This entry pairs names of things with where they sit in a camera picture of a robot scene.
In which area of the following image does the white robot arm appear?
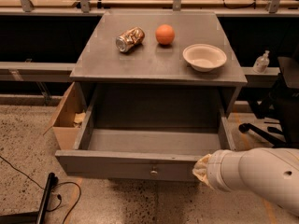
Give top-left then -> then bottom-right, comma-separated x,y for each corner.
192,148 -> 299,216

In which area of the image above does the grey drawer cabinet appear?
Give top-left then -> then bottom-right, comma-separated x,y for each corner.
71,9 -> 247,117

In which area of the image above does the black office chair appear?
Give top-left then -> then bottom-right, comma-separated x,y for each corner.
238,57 -> 299,148

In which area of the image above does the white paper bowl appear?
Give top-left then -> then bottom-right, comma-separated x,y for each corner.
182,44 -> 227,72

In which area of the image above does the cardboard box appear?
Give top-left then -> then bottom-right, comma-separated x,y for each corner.
45,83 -> 84,150

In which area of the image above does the crushed soda can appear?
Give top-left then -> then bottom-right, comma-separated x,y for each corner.
115,27 -> 145,53

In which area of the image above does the grey top drawer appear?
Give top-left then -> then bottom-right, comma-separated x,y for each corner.
56,86 -> 235,181

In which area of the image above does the black floor cable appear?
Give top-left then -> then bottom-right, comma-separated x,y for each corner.
0,154 -> 82,224

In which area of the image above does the black floor bar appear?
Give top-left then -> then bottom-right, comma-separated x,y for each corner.
0,172 -> 59,224

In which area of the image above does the orange ball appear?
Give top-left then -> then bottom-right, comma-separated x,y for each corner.
155,24 -> 175,45

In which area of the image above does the clear sanitizer bottle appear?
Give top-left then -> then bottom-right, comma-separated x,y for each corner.
253,50 -> 270,73

